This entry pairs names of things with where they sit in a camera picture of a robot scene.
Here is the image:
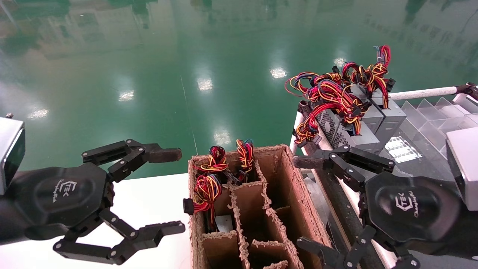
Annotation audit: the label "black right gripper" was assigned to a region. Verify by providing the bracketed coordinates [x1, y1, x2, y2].
[292, 145, 478, 269]

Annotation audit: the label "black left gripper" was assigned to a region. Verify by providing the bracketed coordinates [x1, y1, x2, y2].
[0, 139, 186, 266]

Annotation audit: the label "grey power supply with cables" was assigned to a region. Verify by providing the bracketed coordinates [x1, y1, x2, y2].
[342, 45, 407, 145]
[193, 145, 241, 186]
[285, 71, 385, 131]
[183, 174, 235, 234]
[293, 93, 381, 153]
[236, 139, 255, 183]

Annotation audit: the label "worn cardboard divider box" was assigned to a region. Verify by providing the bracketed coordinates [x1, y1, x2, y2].
[188, 145, 333, 269]

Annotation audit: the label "white vertical leg pipe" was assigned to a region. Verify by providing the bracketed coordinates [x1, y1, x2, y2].
[289, 111, 304, 155]

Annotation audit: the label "clear acrylic divider tray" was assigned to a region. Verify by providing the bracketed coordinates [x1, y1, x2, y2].
[385, 96, 478, 165]

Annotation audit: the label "black pipe corner connector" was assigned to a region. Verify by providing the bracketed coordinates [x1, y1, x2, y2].
[456, 83, 478, 102]

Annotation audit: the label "long white frame pipe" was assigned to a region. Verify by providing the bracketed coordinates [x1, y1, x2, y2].
[304, 127, 401, 269]

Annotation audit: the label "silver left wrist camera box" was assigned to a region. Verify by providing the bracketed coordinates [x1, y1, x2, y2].
[0, 113, 26, 195]

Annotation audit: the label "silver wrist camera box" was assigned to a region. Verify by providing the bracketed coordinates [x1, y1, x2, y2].
[446, 127, 478, 212]
[0, 113, 26, 195]

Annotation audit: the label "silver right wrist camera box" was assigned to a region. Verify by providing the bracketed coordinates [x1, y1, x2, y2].
[446, 127, 478, 212]

